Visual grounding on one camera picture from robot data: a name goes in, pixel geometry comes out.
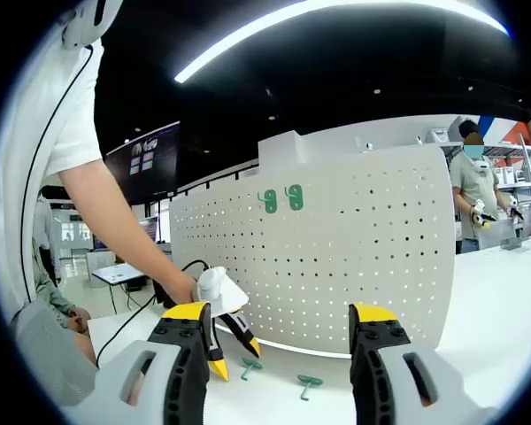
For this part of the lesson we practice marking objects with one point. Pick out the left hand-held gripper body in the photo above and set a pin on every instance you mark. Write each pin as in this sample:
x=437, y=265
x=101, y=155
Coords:
x=221, y=292

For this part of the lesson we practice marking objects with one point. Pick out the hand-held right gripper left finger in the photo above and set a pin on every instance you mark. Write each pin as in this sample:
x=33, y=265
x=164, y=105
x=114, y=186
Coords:
x=115, y=385

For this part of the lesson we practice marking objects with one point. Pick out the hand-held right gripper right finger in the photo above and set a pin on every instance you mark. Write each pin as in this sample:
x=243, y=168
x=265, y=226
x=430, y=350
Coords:
x=442, y=385

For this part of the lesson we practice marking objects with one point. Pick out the green hook assembly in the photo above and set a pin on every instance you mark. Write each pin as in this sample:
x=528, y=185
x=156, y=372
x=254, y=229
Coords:
x=295, y=196
x=270, y=200
x=251, y=366
x=309, y=384

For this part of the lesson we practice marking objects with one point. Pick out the white perforated mounting plate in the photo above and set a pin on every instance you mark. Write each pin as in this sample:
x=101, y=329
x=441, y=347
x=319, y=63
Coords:
x=336, y=265

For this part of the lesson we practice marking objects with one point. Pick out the person's left hand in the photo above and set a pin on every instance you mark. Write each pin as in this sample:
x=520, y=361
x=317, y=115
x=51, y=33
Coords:
x=187, y=290

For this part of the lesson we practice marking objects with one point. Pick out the small white table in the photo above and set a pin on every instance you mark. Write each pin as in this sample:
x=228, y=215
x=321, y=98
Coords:
x=117, y=273

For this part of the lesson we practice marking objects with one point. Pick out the storage shelf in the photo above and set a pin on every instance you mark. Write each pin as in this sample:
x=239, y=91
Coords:
x=513, y=148

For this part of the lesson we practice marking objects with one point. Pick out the ceiling light strip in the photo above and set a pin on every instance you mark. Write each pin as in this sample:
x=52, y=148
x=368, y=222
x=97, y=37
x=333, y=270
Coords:
x=248, y=44

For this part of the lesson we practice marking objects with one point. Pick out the white chest device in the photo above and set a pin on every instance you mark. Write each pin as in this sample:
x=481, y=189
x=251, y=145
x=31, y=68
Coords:
x=82, y=26

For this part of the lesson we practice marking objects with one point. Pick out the large dark wall screen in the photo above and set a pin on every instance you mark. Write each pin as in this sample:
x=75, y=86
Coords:
x=159, y=181

